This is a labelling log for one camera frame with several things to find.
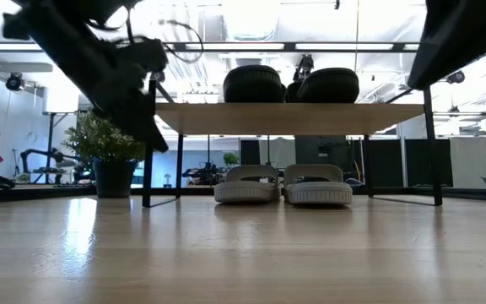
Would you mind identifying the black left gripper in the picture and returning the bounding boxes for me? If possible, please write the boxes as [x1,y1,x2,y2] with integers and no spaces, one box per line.
[91,62,170,155]

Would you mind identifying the pale slide sandal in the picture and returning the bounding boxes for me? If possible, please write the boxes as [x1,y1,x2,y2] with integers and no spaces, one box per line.
[283,163,354,206]
[213,164,282,204]

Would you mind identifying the black slide sandal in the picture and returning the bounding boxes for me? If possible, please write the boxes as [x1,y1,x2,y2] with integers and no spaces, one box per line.
[296,67,360,104]
[222,64,287,104]

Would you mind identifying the black metal wood shelf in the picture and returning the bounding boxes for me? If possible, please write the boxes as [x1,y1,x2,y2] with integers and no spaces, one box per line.
[141,78,445,209]

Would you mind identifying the green leafy plant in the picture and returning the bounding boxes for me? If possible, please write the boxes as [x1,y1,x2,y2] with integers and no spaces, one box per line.
[61,110,146,164]

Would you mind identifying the dark plant pot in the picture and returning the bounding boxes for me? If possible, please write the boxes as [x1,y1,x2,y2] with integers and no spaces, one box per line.
[92,158,138,199]

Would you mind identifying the black background robot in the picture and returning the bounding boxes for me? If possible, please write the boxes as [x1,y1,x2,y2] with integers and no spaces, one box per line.
[181,161,228,187]

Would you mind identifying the black round ceiling fixture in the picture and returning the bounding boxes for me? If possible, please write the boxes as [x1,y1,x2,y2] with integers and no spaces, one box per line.
[5,72,26,92]
[445,70,467,85]

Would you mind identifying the dark partition panel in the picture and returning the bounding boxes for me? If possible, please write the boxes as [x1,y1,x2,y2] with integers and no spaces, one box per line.
[294,134,348,168]
[404,138,455,188]

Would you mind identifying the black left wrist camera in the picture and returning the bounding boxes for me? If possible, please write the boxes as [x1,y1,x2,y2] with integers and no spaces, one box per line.
[118,36,170,73]

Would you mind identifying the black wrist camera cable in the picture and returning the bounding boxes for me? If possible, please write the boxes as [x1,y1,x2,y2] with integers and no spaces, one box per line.
[86,8,205,65]

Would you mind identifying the black metal rig frame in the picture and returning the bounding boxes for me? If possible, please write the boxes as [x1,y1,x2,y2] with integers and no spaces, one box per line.
[0,41,486,54]

